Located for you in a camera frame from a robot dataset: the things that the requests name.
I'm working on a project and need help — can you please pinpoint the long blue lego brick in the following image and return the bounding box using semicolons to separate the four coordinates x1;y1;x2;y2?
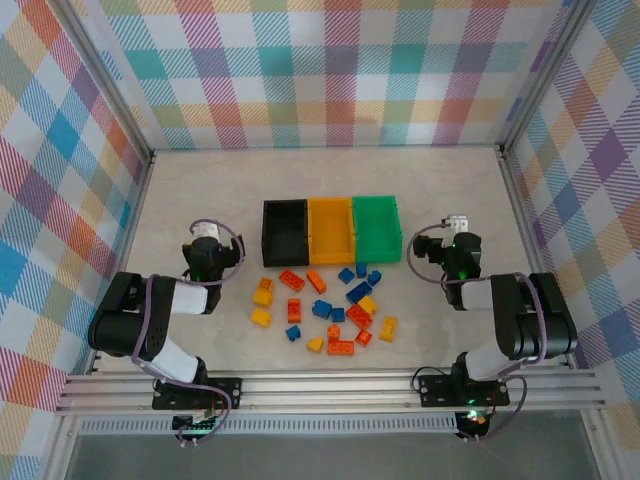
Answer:
345;280;374;304

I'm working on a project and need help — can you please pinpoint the black plastic bin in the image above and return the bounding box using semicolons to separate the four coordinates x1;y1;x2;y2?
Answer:
261;198;310;268

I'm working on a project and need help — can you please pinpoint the green plastic bin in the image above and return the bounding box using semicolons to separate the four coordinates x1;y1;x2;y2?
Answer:
352;194;404;265

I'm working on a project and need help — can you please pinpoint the orange-yellow plastic bin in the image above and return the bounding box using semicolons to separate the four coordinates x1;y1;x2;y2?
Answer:
306;196;357;266

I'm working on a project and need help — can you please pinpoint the small controller circuit board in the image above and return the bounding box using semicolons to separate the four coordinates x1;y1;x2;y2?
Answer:
172;412;221;434
457;408;490;429

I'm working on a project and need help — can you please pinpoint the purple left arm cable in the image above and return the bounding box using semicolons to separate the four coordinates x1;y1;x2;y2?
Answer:
131;218;247;449

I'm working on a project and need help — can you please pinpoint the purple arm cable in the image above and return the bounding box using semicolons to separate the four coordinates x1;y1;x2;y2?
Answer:
131;218;247;449
406;222;550;444

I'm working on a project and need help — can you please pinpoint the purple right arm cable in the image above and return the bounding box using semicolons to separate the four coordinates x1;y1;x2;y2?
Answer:
406;222;550;444

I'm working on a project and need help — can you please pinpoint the aluminium side frame rail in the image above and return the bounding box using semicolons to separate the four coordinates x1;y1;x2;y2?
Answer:
494;144;576;371
84;149;157;376

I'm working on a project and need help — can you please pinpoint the wide aluminium base rail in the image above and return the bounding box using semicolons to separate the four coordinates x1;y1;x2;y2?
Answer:
54;367;609;416

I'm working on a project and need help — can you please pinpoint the aluminium upright frame post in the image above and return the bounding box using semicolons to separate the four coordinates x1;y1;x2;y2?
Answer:
49;0;156;164
497;0;601;159

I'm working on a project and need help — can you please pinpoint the grey slotted cable duct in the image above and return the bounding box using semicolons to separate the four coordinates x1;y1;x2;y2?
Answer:
77;417;464;436

